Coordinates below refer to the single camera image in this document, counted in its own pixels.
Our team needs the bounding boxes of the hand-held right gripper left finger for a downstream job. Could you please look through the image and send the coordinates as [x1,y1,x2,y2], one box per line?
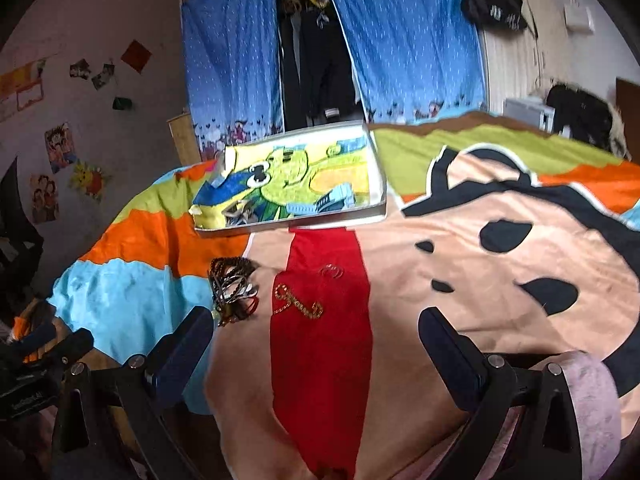
[50,306,216,480]

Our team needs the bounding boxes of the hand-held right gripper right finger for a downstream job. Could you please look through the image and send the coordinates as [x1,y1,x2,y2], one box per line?
[417,306,584,480]

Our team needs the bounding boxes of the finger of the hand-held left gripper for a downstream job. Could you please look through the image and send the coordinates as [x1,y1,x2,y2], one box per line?
[16,323,59,349]
[31,328,96,367]

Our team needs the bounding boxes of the pile of beaded bracelets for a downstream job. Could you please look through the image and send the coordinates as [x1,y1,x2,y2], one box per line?
[207,256,261,327]

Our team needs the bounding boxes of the gold chain necklace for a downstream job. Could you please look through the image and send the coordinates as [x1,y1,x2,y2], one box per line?
[272,283,325,320]

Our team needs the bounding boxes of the white box with cartoon drawing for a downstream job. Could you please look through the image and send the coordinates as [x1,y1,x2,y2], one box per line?
[192,122,389,236]

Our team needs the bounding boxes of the colourful printed blanket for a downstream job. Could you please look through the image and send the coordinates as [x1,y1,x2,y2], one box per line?
[47,110,640,480]

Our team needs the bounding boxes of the black office chair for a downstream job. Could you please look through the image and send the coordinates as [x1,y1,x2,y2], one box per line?
[0,157,47,312]

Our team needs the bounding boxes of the white square buckle accessory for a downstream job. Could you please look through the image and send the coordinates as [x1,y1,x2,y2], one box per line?
[224,200,257,227]

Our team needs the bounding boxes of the person's pink clothing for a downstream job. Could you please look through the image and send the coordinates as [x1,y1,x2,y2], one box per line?
[562,351,624,480]

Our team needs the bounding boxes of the light blue wristwatch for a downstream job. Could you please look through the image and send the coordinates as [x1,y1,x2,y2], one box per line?
[287,184,357,217]

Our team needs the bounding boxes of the small wooden cabinet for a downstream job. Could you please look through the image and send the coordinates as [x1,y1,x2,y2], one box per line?
[166,111,201,166]

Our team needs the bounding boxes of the white low cabinet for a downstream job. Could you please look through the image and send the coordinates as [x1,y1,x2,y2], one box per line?
[502,97,556,134]

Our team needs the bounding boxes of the heap of dark clothes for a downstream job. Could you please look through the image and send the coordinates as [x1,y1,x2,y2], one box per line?
[545,82,632,159]

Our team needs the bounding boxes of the blue dotted wardrobe curtain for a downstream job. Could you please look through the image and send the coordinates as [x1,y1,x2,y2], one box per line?
[317,0,489,124]
[180,0,286,162]

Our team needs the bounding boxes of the light wooden wardrobe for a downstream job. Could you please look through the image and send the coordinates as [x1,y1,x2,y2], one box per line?
[479,0,567,117]

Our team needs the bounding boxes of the brown wooden board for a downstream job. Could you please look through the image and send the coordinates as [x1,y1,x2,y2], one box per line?
[616,77,640,162]

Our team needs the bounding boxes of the row of hanging dark clothes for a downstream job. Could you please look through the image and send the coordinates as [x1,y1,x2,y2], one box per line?
[275,0,369,131]

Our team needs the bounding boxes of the white paper bag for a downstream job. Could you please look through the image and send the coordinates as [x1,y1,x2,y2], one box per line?
[564,0,596,35]

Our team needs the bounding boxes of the cartoon family wall poster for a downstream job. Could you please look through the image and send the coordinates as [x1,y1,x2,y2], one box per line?
[29,175,60,225]

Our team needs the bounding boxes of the yellow bear wall sticker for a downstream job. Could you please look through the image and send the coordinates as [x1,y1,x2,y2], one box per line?
[69,160,111,201]

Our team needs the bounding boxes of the anime character wall poster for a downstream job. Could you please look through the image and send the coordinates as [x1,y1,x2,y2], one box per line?
[45,122,79,174]

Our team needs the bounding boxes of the group of wall certificates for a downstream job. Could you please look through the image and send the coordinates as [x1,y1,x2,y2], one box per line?
[0,57,49,122]

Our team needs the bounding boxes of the red square wall paper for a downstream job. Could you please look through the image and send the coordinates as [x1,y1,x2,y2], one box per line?
[121,40,152,72]

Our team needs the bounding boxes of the black drawstring bag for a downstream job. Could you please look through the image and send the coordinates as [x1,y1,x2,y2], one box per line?
[460,0,531,34]

